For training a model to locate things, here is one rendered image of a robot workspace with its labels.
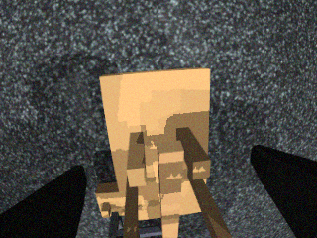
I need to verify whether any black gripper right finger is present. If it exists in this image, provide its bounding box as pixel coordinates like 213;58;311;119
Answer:
250;144;317;238

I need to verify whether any wooden catapult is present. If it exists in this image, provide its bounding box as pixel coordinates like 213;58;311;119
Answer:
95;67;233;238

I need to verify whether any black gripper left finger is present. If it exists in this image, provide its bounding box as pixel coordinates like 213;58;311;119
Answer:
0;166;87;238

